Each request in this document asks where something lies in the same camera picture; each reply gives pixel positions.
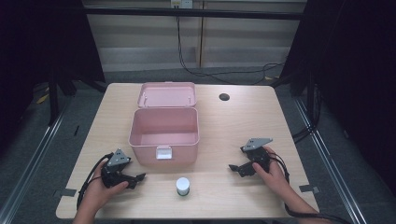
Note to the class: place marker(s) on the small white-lidded jar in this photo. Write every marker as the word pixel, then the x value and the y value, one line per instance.
pixel 182 186

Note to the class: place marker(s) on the person's left hand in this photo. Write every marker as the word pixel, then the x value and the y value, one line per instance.
pixel 101 189

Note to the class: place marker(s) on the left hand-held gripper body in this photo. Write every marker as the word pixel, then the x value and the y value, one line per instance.
pixel 114 169

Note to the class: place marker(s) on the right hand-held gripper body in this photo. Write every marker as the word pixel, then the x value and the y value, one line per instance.
pixel 257 152

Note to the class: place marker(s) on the black curtain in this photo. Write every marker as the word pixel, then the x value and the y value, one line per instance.
pixel 351 77
pixel 40 62

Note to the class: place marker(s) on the pink storage box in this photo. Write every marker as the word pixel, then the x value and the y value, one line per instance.
pixel 165 124

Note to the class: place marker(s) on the person's right hand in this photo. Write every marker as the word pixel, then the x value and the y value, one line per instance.
pixel 274 175

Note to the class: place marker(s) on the grey tape strip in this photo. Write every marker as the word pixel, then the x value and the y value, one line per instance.
pixel 66 192
pixel 309 188

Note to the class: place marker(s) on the black metal stand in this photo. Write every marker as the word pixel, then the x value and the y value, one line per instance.
pixel 311 99
pixel 53 93

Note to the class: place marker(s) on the black metal crossbar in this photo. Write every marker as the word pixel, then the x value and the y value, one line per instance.
pixel 193 13

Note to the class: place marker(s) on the white wall socket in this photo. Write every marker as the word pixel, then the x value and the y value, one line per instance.
pixel 181 3

